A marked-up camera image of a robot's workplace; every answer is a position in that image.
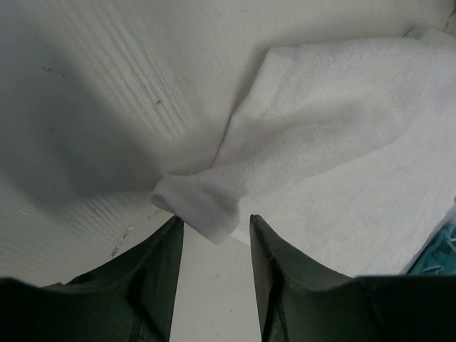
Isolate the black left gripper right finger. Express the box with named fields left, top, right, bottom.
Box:
left=249, top=215, right=455, bottom=341

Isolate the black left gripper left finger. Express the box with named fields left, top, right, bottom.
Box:
left=1, top=217, right=184, bottom=341

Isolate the teal plastic bin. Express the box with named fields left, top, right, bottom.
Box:
left=407, top=224, right=456, bottom=276

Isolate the white towel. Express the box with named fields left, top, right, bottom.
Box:
left=152, top=28, right=455, bottom=276

